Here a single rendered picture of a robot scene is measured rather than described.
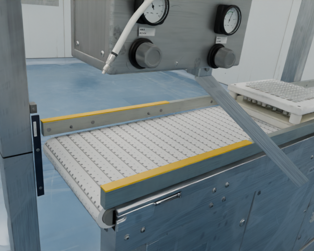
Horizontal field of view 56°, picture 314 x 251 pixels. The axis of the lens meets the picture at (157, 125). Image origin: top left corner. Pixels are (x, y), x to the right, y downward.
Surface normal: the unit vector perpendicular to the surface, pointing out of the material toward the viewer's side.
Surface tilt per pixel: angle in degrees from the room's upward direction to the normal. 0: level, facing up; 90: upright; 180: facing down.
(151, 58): 90
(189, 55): 90
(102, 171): 0
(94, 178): 0
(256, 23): 90
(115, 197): 90
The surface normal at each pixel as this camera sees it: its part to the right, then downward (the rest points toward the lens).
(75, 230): 0.10, -0.92
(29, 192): 0.60, 0.37
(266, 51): -0.81, 0.15
